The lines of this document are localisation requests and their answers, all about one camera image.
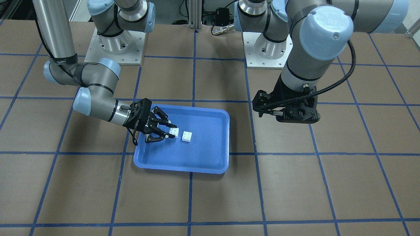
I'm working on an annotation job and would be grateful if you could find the aluminium frame post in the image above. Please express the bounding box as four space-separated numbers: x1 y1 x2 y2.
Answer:
186 0 202 31

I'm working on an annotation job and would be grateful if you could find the black power adapter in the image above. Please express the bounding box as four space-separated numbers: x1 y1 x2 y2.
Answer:
214 8 230 26

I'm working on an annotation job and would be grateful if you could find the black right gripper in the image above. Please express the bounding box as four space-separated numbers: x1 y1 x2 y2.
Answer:
123 98 177 144

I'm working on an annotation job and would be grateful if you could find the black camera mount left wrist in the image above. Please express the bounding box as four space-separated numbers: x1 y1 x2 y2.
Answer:
276 85 321 124

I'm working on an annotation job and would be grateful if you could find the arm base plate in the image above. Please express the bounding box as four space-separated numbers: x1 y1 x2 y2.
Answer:
84 29 147 66
242 32 293 69

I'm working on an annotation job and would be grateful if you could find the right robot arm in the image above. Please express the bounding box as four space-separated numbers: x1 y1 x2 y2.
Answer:
32 0 177 145

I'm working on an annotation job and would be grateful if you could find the blue plastic tray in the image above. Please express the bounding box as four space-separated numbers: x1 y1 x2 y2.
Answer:
133 104 230 174

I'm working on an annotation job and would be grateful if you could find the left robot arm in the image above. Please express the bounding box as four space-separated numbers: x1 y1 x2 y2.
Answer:
234 0 409 124

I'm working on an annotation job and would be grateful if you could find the white block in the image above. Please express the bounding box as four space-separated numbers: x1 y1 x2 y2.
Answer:
169 128 179 138
181 130 193 142

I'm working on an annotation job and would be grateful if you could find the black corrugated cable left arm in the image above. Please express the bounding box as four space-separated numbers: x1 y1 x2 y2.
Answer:
256 39 357 110

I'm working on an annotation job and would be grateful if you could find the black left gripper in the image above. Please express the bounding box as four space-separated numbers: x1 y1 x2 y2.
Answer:
252 90 283 118

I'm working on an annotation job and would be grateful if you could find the silver metal connector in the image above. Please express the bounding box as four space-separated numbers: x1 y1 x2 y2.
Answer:
211 24 235 36

